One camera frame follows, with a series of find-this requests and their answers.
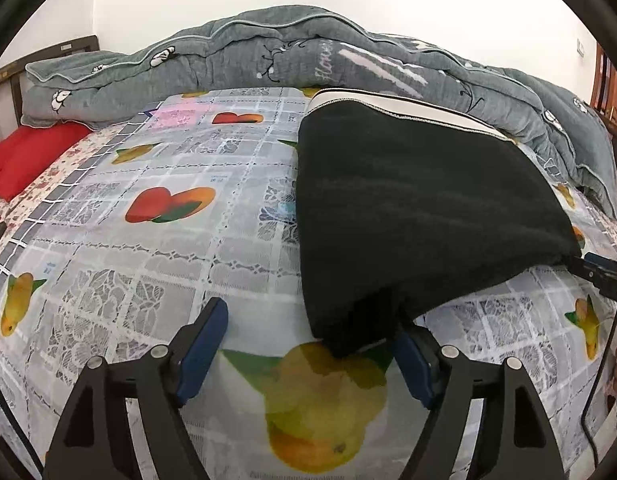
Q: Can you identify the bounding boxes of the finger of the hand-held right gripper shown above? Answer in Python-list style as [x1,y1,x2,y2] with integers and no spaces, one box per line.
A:
[582,252,617,275]
[568,259,617,302]

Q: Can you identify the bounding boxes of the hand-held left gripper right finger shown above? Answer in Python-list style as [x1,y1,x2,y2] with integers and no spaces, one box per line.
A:
[393,322,569,480]

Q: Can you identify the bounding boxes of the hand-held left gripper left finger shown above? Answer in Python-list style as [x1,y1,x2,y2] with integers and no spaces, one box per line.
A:
[42,297,230,480]

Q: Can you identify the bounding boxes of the black pants with white stripe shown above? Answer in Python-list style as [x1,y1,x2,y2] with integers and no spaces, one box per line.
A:
[294,87,584,358]

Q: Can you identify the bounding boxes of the fruit print bed sheet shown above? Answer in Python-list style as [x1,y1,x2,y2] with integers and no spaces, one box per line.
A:
[0,86,617,480]

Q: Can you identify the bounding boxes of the brown wooden footboard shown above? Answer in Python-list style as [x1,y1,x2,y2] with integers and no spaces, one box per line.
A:
[591,42,617,161]

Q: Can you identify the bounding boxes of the red pillow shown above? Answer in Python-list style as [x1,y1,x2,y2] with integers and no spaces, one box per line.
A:
[0,121,92,201]

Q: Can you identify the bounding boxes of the grey quilt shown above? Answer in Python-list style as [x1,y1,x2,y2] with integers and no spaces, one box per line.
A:
[21,6,617,218]

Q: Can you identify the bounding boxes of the dark wooden headboard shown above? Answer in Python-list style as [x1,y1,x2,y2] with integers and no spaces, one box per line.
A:
[0,35,100,148]

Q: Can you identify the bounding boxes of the black cable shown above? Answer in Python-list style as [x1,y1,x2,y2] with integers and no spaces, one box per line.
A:
[581,299,617,467]

